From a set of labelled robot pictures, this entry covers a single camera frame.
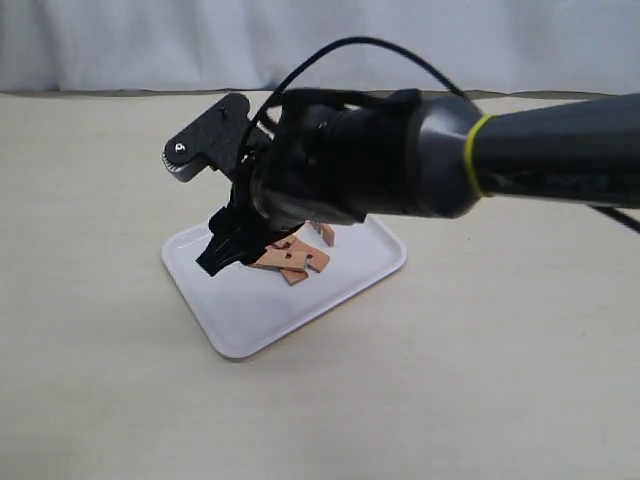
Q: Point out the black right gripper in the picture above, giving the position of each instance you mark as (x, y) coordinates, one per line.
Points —
(259, 213)

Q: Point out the notched wooden piece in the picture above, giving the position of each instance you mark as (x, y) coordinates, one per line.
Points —
(282, 259)
(317, 260)

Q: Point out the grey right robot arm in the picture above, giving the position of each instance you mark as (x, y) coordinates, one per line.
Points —
(336, 160)

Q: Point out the white plastic tray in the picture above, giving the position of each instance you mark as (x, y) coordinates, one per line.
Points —
(242, 310)

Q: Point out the white backdrop cloth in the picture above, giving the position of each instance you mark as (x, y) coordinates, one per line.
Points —
(496, 46)

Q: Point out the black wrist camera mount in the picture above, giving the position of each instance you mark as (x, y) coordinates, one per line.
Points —
(215, 138)

